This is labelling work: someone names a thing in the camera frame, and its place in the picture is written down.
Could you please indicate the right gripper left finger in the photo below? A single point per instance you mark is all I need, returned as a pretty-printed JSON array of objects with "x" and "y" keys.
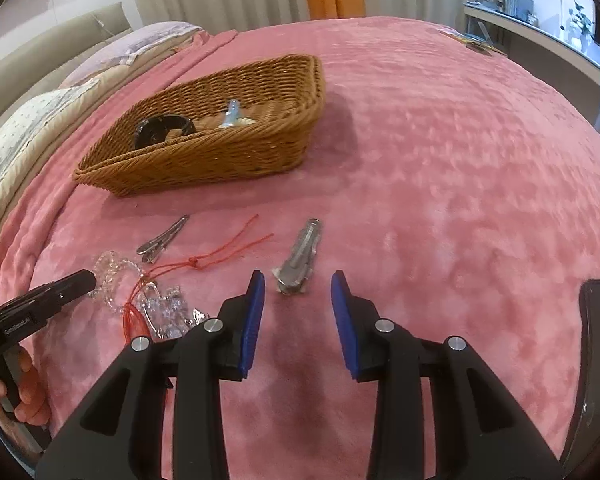
[{"x": 116, "y": 430}]

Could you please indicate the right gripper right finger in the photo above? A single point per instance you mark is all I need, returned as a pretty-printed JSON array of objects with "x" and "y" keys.
[{"x": 480, "y": 430}]

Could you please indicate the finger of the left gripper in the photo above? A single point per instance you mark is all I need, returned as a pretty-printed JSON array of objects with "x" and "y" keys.
[{"x": 69, "y": 288}]

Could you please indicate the black wrist watch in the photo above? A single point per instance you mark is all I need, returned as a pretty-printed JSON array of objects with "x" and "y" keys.
[{"x": 159, "y": 129}]

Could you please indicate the left hand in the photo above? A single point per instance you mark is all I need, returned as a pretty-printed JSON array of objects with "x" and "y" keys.
[{"x": 33, "y": 407}]

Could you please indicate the white speckled pillow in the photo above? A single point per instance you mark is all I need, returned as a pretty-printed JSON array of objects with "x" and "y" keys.
[{"x": 35, "y": 127}]

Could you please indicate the silver metal hair clip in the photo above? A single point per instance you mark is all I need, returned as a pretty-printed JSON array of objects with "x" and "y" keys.
[{"x": 292, "y": 275}]

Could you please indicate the beige headboard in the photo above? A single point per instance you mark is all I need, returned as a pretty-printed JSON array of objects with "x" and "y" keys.
[{"x": 43, "y": 62}]

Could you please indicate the pink plush blanket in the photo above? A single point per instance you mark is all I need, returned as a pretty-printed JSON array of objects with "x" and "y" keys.
[{"x": 456, "y": 191}]

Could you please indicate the pink pillow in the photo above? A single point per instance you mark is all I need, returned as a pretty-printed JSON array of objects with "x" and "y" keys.
[{"x": 158, "y": 37}]

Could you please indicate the brown wicker basket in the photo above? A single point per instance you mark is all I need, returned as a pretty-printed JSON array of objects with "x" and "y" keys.
[{"x": 284, "y": 96}]

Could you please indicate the grey desk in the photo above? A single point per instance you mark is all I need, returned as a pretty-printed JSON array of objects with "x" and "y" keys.
[{"x": 571, "y": 39}]

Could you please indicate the white desk lamp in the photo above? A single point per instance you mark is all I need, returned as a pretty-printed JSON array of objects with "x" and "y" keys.
[{"x": 560, "y": 5}]

